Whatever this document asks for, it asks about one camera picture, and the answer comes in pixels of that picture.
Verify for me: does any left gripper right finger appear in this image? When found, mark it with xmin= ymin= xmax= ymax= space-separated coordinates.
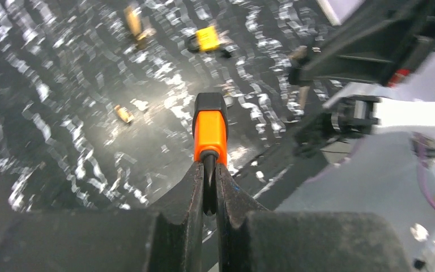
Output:
xmin=215 ymin=164 xmax=411 ymax=271

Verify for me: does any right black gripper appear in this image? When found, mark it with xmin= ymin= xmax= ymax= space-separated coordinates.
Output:
xmin=301 ymin=1 xmax=435 ymax=84

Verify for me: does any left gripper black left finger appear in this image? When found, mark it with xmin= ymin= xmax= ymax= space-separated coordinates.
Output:
xmin=0 ymin=162 xmax=203 ymax=271

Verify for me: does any orange black padlock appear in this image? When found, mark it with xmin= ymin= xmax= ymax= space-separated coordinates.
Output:
xmin=192 ymin=92 xmax=228 ymax=215

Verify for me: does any yellow padlock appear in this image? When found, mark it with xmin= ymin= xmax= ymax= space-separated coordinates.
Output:
xmin=184 ymin=25 xmax=232 ymax=58

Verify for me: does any large brass padlock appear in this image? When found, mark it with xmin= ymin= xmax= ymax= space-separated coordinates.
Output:
xmin=123 ymin=2 xmax=156 ymax=49

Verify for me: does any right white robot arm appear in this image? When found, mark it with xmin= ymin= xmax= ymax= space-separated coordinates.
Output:
xmin=288 ymin=1 xmax=435 ymax=156

